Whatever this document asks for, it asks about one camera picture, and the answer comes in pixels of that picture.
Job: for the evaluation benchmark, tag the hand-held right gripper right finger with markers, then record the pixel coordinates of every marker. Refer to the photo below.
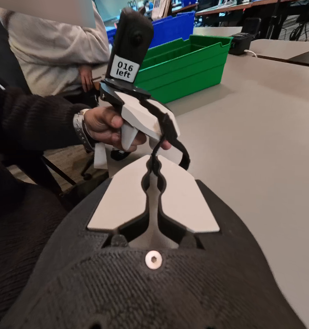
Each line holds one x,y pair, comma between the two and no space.
188,203

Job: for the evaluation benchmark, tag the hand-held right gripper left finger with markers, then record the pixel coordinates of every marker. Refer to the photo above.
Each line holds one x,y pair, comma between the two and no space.
118,203

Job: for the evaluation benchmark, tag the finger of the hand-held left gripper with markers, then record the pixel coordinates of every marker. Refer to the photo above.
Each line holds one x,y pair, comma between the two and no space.
139,115
159,105

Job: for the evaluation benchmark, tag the green storage bin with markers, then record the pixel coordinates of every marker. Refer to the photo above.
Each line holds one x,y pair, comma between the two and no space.
182,69

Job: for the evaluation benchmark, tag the black hook-and-loop tie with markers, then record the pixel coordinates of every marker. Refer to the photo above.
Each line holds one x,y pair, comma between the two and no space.
181,154

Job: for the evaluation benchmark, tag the person's left forearm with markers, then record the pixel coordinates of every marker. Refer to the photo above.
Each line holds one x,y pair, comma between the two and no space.
28,120

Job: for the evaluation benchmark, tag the grey desk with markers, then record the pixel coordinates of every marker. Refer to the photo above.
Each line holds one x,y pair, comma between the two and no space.
247,141

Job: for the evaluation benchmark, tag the person's left hand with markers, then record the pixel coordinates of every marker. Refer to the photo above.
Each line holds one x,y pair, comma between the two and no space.
100,123

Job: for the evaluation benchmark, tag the blue storage bin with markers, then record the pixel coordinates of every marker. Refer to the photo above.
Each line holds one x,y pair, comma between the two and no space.
170,28

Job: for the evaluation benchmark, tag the grey mesh watch band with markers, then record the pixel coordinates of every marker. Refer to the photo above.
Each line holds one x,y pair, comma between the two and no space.
78,126

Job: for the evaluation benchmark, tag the black charger block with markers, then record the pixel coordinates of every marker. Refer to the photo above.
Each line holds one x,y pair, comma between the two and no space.
239,43

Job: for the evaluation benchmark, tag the background work table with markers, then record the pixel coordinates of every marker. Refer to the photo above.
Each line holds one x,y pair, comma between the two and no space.
234,6

